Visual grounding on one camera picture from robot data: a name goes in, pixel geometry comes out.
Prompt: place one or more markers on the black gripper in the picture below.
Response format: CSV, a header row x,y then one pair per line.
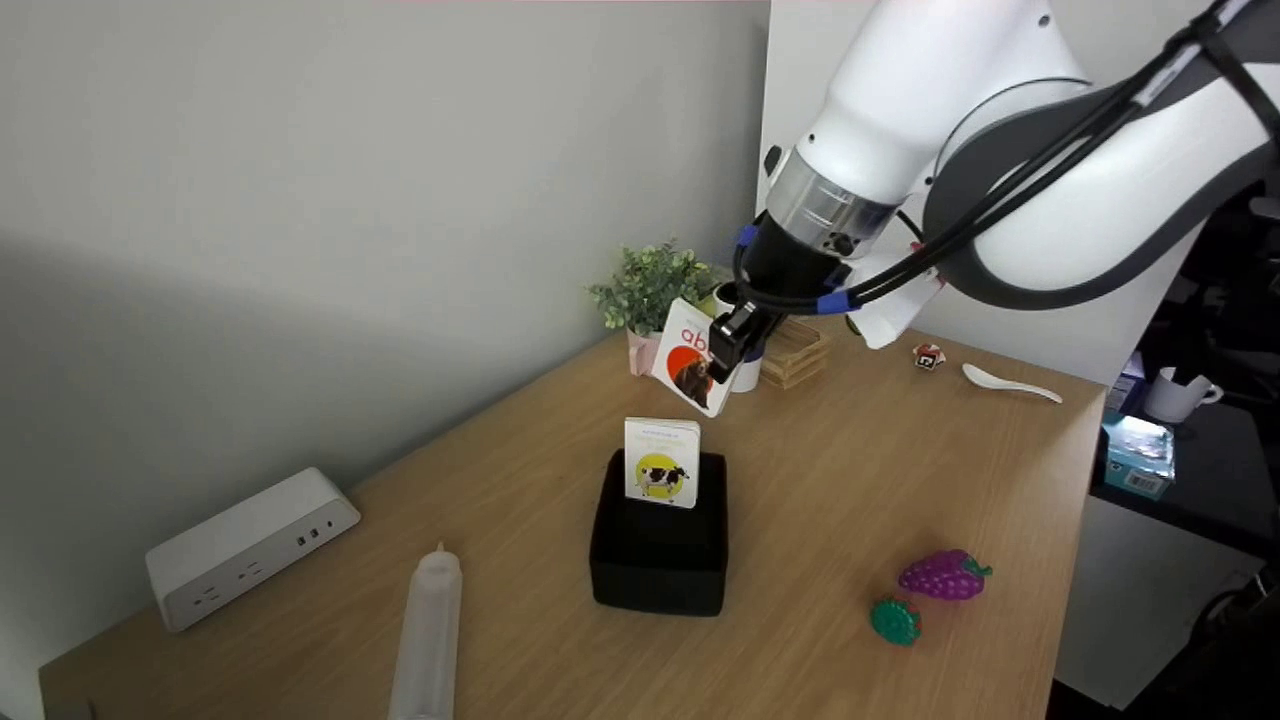
x,y
795,275

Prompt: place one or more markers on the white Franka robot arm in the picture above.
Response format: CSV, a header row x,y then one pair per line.
x,y
922,80

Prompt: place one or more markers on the black book holder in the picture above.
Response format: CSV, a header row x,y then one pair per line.
x,y
662,560

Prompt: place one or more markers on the pink mug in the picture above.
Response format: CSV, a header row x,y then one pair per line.
x,y
647,354

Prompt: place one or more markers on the small green plant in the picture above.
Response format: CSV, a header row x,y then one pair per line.
x,y
647,286

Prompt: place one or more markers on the small red white toy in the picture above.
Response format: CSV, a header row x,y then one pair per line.
x,y
931,354

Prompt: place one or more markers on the white plastic spoon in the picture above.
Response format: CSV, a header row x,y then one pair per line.
x,y
1015,386

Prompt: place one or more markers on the purple grape toy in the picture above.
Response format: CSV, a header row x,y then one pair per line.
x,y
947,575

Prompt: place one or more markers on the green toy fruit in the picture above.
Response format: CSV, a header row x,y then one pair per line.
x,y
892,620

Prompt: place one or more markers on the blue box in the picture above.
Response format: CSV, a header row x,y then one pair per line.
x,y
1141,459

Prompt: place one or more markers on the translucent white squeeze bottle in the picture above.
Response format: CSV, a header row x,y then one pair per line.
x,y
426,642

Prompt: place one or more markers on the white mug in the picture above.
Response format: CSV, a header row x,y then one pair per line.
x,y
1177,396

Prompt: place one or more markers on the black side table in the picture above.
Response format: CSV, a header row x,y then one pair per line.
x,y
1222,474

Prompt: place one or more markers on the white electronics box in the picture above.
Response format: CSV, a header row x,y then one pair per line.
x,y
246,545

